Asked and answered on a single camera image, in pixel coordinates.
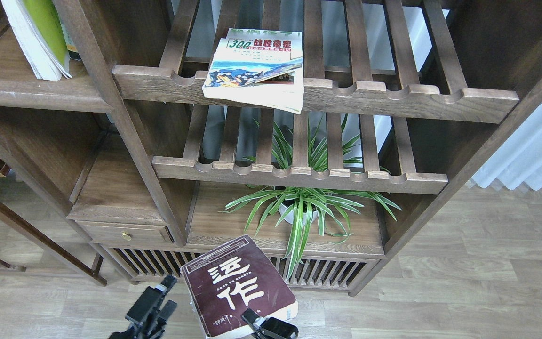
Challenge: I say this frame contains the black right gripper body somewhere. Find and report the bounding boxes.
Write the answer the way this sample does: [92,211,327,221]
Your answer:
[255,318,299,339]

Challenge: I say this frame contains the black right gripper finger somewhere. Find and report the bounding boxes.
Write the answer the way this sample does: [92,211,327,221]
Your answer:
[241,307,268,332]

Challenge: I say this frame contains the upright book on shelf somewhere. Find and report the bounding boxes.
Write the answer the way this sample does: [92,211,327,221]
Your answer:
[60,22,81,61]

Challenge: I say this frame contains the maroon book white characters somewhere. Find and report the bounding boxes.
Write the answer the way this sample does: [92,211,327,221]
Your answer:
[181,234,298,339]

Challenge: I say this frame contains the dark wooden bookshelf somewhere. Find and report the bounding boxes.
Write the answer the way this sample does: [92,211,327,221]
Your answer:
[0,0,542,296]

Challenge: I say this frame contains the white plant pot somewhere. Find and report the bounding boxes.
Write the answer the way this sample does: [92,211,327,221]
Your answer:
[279,200,319,225]

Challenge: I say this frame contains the white blue 300 book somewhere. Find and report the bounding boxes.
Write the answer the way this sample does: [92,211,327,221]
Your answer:
[202,28,304,114]

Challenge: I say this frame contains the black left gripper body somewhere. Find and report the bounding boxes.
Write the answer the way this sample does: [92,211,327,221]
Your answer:
[109,285,178,339]

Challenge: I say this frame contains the brass drawer knob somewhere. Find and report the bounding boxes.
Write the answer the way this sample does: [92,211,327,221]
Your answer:
[121,232,132,241]

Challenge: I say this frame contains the green spider plant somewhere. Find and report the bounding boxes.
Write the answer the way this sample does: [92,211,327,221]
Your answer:
[221,120,402,277]

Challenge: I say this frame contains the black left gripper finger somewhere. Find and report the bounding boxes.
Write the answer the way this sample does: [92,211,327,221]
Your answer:
[156,275,178,295]

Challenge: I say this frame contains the yellow green book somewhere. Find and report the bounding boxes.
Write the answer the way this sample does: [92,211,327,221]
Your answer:
[2,0,72,80]

